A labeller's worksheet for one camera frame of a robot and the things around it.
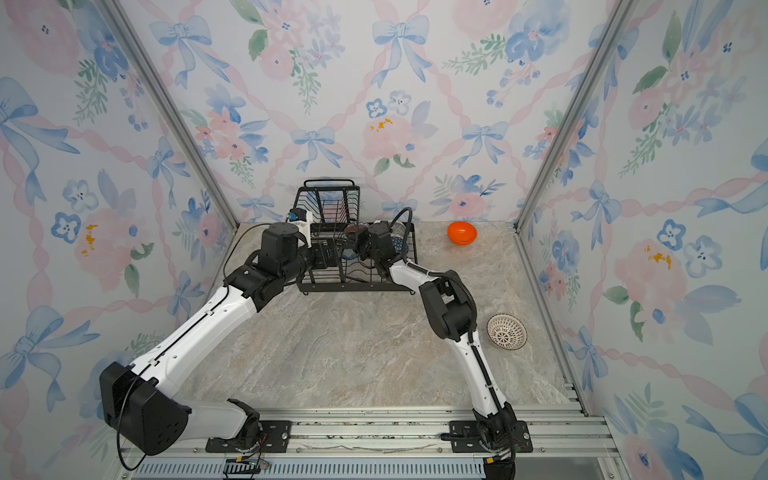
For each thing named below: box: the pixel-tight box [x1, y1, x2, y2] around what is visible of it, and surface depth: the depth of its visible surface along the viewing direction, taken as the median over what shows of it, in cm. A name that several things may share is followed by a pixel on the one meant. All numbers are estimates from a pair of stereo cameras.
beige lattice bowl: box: [486, 313, 528, 351], surface depth 91 cm
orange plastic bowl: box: [447, 221, 478, 246], surface depth 116 cm
